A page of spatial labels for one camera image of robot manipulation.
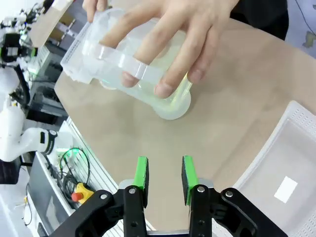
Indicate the dark grey equipment rack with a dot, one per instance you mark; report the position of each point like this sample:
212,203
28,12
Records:
44,98

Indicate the person's left hand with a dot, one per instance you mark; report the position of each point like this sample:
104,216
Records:
187,24

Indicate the yellow red emergency stop button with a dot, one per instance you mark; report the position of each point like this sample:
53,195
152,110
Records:
82,191

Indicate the black flat panel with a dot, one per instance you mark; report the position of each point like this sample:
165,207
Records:
44,202

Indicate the brown background table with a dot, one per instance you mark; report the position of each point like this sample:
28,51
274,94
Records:
44,27

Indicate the clear plastic beaker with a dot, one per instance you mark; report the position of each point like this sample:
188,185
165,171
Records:
116,58

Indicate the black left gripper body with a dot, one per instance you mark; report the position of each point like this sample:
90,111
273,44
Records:
12,40

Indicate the person in black t-shirt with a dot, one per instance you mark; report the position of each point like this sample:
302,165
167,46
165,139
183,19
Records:
266,17

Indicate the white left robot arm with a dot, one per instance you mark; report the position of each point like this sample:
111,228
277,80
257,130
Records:
12,128

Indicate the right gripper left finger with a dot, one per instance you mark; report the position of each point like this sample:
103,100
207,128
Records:
130,214

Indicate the white perforated plastic tray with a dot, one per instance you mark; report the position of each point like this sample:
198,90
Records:
271,160
74,56

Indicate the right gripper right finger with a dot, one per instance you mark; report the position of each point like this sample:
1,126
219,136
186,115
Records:
200,214

